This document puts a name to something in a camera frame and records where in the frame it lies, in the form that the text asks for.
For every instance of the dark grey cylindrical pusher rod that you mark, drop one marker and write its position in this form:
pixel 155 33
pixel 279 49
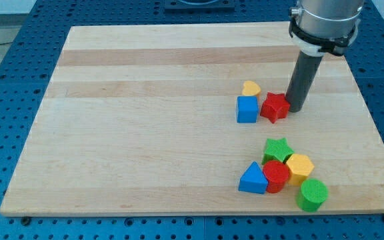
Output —
pixel 301 80

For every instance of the red star block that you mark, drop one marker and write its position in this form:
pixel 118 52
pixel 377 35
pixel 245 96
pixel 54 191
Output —
pixel 275 107

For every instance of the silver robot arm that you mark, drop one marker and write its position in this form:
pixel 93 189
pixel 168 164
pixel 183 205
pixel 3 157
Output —
pixel 319 27

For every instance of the yellow heart block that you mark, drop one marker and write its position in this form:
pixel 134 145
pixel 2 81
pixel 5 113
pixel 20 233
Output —
pixel 251 88

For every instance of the green star block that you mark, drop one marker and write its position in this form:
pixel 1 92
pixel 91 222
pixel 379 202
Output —
pixel 276 149

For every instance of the blue cube block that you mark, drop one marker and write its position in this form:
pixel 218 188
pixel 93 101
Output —
pixel 247 109

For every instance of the yellow hexagon block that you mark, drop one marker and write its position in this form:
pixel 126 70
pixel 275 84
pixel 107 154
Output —
pixel 300 167

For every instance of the red cylinder block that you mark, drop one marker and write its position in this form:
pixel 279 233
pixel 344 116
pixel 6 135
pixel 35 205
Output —
pixel 276 174

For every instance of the blue triangle block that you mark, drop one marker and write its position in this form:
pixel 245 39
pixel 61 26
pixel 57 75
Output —
pixel 253 180

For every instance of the green cylinder block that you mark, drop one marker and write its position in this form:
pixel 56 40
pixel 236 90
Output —
pixel 311 195

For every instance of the light wooden board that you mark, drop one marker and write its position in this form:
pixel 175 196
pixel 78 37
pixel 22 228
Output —
pixel 140 120

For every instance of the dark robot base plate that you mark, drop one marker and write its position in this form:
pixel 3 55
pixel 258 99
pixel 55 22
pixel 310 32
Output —
pixel 198 5

